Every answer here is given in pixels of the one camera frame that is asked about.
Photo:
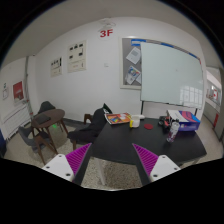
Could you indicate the red 3F wall sign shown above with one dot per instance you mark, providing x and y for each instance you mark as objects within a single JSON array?
[{"x": 106, "y": 33}]

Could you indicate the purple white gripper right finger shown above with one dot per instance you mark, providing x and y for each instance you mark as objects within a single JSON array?
[{"x": 156, "y": 167}]

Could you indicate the black table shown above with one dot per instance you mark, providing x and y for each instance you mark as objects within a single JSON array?
[{"x": 115, "y": 144}]

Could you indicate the colourful book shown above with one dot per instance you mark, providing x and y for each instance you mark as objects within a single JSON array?
[{"x": 119, "y": 118}]

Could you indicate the purple white box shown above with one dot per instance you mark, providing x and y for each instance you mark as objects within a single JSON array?
[{"x": 187, "y": 121}]

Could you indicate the large white wall poster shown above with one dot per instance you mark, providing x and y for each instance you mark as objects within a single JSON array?
[{"x": 77, "y": 57}]

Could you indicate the dark chair with jacket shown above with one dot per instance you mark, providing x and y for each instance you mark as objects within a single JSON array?
[{"x": 89, "y": 133}]

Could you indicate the white radiator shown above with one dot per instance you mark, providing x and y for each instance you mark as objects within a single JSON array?
[{"x": 18, "y": 117}]

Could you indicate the red wall poster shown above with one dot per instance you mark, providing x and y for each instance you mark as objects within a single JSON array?
[{"x": 18, "y": 94}]

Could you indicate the white plastic cup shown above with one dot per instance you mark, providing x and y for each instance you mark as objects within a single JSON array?
[{"x": 135, "y": 121}]

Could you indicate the black object beside box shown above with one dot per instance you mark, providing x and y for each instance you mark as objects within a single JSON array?
[{"x": 164, "y": 121}]

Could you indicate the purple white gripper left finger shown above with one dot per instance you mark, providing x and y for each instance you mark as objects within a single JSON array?
[{"x": 67, "y": 166}]

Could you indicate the small white wall poster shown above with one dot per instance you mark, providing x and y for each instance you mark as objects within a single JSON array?
[{"x": 56, "y": 67}]

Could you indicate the clear water bottle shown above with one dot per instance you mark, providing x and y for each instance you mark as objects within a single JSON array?
[{"x": 173, "y": 132}]

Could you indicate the round brown side table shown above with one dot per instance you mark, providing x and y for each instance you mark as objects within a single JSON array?
[{"x": 48, "y": 118}]

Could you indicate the red round coaster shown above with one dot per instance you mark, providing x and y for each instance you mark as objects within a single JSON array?
[{"x": 148, "y": 126}]

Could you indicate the white whiteboard on stand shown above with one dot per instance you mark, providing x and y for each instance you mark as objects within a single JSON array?
[{"x": 171, "y": 76}]

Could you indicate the grey chair at back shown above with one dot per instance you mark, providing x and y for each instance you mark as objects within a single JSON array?
[{"x": 45, "y": 106}]

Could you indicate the grey chair near table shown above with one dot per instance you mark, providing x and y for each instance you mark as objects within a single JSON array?
[{"x": 36, "y": 141}]

